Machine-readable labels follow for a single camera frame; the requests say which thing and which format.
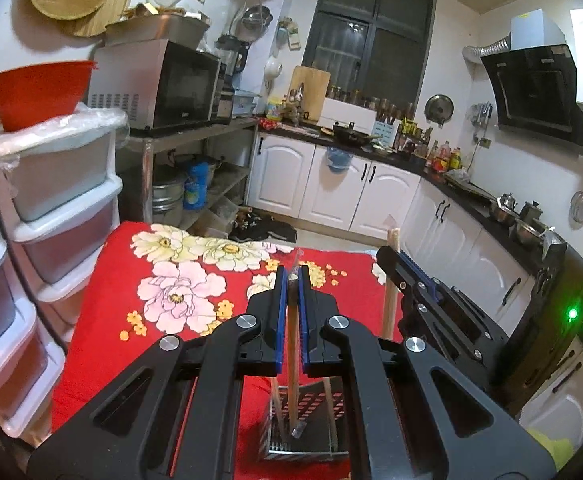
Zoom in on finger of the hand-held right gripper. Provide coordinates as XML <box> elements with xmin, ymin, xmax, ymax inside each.
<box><xmin>396</xmin><ymin>251</ymin><xmax>452</xmax><ymax>297</ymax></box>
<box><xmin>375</xmin><ymin>246</ymin><xmax>425</xmax><ymax>301</ymax></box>

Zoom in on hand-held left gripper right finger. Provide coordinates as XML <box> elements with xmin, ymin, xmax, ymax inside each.
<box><xmin>297</xmin><ymin>262</ymin><xmax>557</xmax><ymax>480</ymax></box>

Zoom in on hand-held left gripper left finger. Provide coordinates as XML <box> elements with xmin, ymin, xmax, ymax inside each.
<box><xmin>26</xmin><ymin>266</ymin><xmax>290</xmax><ymax>480</ymax></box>

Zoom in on plastic-sleeved chopstick pair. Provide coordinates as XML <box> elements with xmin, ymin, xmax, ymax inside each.
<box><xmin>270</xmin><ymin>247</ymin><xmax>335</xmax><ymax>453</ymax></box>

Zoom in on grey perforated chopstick holder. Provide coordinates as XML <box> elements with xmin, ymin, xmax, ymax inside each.
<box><xmin>260</xmin><ymin>379</ymin><xmax>351</xmax><ymax>462</ymax></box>

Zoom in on hanging kitchen utensils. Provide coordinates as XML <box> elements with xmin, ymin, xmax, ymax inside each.
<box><xmin>472</xmin><ymin>102</ymin><xmax>495</xmax><ymax>127</ymax></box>

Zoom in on black kitchen countertop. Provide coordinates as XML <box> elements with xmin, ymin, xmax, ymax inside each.
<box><xmin>259</xmin><ymin>120</ymin><xmax>572</xmax><ymax>281</ymax></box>

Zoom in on steel bowl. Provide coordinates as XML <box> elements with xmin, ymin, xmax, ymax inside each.
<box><xmin>509</xmin><ymin>220</ymin><xmax>548</xmax><ymax>247</ymax></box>

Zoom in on black shoe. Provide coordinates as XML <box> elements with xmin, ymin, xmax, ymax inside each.
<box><xmin>229</xmin><ymin>217</ymin><xmax>262</xmax><ymax>241</ymax></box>
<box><xmin>259</xmin><ymin>219</ymin><xmax>298</xmax><ymax>244</ymax></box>

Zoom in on steel pot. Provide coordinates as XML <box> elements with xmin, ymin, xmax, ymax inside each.
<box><xmin>519</xmin><ymin>201</ymin><xmax>545</xmax><ymax>223</ymax></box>
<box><xmin>489</xmin><ymin>192</ymin><xmax>521</xmax><ymax>224</ymax></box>

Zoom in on cluster of condiment bottles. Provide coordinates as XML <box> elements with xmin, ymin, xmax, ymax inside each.
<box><xmin>425</xmin><ymin>140</ymin><xmax>465</xmax><ymax>173</ymax></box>

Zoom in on blue plastic bag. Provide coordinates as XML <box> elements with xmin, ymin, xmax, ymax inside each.
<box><xmin>324</xmin><ymin>147</ymin><xmax>353</xmax><ymax>175</ymax></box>

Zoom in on yellow green cloth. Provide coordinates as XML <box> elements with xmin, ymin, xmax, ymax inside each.
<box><xmin>525</xmin><ymin>427</ymin><xmax>578</xmax><ymax>468</ymax></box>

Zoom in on white knife holder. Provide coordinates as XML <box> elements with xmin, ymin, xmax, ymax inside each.
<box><xmin>374</xmin><ymin>102</ymin><xmax>403</xmax><ymax>147</ymax></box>

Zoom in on black wok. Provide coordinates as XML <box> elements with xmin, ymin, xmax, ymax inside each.
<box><xmin>331</xmin><ymin>121</ymin><xmax>383</xmax><ymax>150</ymax></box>

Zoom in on hanging steel pot lid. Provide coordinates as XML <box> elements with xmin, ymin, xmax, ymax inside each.
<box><xmin>424</xmin><ymin>94</ymin><xmax>454</xmax><ymax>124</ymax></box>

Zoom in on white countertop box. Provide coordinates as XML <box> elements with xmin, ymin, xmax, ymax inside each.
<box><xmin>321</xmin><ymin>97</ymin><xmax>376</xmax><ymax>133</ymax></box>

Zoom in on blue plastic bottle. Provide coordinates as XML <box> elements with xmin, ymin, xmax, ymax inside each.
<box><xmin>184</xmin><ymin>162</ymin><xmax>210</xmax><ymax>211</ymax></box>

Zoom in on red floral tablecloth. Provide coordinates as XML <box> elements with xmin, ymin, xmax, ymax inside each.
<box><xmin>52</xmin><ymin>220</ymin><xmax>407</xmax><ymax>480</ymax></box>

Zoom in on steel stockpot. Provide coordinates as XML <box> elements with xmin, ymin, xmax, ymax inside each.
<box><xmin>152</xmin><ymin>165</ymin><xmax>188</xmax><ymax>225</ymax></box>

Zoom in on row of spice jars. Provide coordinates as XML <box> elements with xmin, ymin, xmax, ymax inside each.
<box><xmin>325</xmin><ymin>85</ymin><xmax>417</xmax><ymax>113</ymax></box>

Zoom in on steel kitchen faucet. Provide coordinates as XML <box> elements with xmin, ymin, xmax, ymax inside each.
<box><xmin>284</xmin><ymin>84</ymin><xmax>308</xmax><ymax>125</ymax></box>

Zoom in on wooden cutting board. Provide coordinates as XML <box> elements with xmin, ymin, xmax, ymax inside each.
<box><xmin>290</xmin><ymin>65</ymin><xmax>331</xmax><ymax>123</ymax></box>

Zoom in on dark framed window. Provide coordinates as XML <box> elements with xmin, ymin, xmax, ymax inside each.
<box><xmin>302</xmin><ymin>0</ymin><xmax>438</xmax><ymax>107</ymax></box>

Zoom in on black range hood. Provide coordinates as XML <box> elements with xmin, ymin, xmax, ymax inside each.
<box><xmin>480</xmin><ymin>45</ymin><xmax>583</xmax><ymax>150</ymax></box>

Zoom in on steel shelf rack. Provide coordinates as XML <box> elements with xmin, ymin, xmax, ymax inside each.
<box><xmin>128</xmin><ymin>117</ymin><xmax>261</xmax><ymax>241</ymax></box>

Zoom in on clear plastic container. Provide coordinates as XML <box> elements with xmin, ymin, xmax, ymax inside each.
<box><xmin>232</xmin><ymin>89</ymin><xmax>262</xmax><ymax>117</ymax></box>

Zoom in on small black appliance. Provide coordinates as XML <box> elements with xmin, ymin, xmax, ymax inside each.
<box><xmin>214</xmin><ymin>85</ymin><xmax>235</xmax><ymax>126</ymax></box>

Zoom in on white teapot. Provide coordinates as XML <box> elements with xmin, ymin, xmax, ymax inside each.
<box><xmin>264</xmin><ymin>55</ymin><xmax>286</xmax><ymax>82</ymax></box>

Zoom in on hanging green white packets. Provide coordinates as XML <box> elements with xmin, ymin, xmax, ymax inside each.
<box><xmin>278</xmin><ymin>19</ymin><xmax>303</xmax><ymax>52</ymax></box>

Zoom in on black blender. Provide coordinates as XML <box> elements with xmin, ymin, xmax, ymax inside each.
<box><xmin>215</xmin><ymin>34</ymin><xmax>251</xmax><ymax>92</ymax></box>

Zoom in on white plastic drawer tower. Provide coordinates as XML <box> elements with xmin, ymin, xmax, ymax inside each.
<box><xmin>0</xmin><ymin>107</ymin><xmax>128</xmax><ymax>321</ymax></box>
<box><xmin>0</xmin><ymin>145</ymin><xmax>68</xmax><ymax>436</ymax></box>

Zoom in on silver black microwave oven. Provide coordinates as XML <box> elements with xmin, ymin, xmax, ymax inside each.
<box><xmin>88</xmin><ymin>39</ymin><xmax>228</xmax><ymax>135</ymax></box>

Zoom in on white hood chimney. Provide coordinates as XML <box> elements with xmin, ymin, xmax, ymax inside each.
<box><xmin>510</xmin><ymin>9</ymin><xmax>571</xmax><ymax>53</ymax></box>

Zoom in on hanging steel colander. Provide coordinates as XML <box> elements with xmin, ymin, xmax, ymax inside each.
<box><xmin>242</xmin><ymin>5</ymin><xmax>274</xmax><ymax>43</ymax></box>

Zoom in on steel tray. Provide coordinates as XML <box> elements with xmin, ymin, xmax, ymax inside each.
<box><xmin>104</xmin><ymin>12</ymin><xmax>212</xmax><ymax>47</ymax></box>

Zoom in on red plastic basin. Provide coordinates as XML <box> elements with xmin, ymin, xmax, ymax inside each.
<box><xmin>0</xmin><ymin>60</ymin><xmax>98</xmax><ymax>133</ymax></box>

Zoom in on silver flexible duct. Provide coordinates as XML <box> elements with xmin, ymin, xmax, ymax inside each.
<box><xmin>462</xmin><ymin>32</ymin><xmax>515</xmax><ymax>64</ymax></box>

